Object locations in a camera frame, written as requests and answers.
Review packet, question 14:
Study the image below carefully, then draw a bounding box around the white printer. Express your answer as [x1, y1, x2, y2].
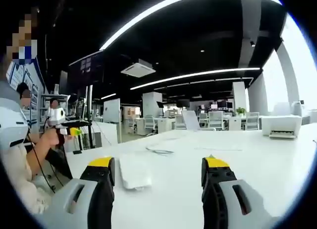
[261, 114, 303, 140]

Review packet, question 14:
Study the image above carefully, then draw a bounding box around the dark desk monitor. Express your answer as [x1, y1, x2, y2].
[58, 70, 69, 95]

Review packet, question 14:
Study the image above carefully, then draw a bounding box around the long curved ceiling light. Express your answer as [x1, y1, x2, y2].
[99, 0, 283, 51]

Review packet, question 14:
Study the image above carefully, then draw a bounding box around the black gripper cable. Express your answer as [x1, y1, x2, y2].
[26, 132, 65, 194]

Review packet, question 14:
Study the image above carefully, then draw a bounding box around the white metal shelf rack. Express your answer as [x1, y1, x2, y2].
[40, 92, 70, 121]

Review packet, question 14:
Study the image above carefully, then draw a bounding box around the person's left hand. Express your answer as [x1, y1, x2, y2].
[39, 128, 75, 155]

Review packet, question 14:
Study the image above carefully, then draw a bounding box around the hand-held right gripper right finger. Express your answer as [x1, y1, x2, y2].
[201, 154, 282, 229]

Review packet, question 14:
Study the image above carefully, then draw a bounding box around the white partition board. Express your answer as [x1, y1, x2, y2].
[103, 98, 122, 123]

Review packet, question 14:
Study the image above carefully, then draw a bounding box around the white slanted panel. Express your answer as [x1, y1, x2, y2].
[182, 110, 202, 131]

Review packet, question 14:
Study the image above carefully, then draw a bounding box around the person in beige shirt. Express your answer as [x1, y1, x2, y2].
[0, 139, 52, 215]

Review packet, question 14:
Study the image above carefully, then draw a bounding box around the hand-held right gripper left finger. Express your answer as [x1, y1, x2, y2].
[43, 156, 116, 229]

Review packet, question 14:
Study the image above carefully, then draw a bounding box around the blue white wall board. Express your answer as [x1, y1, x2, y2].
[6, 57, 47, 111]

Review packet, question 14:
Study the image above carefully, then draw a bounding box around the black equipment stand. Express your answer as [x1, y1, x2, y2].
[60, 84, 97, 150]

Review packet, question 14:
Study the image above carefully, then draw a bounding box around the white power strip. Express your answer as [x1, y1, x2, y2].
[118, 153, 153, 190]

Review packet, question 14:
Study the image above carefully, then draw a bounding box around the row of white office desks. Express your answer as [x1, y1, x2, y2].
[123, 114, 261, 135]

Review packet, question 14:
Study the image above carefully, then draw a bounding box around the white table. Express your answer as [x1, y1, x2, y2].
[49, 128, 317, 229]

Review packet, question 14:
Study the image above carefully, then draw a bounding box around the white ceiling air conditioner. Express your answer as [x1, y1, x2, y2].
[120, 59, 157, 78]

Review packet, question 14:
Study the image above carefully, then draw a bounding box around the white power strip cable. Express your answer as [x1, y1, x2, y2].
[145, 144, 175, 156]

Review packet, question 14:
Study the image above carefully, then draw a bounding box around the white VR headset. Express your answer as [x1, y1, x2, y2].
[0, 97, 31, 149]

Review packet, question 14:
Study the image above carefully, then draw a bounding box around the black hanging display screen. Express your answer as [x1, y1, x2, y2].
[68, 50, 105, 84]

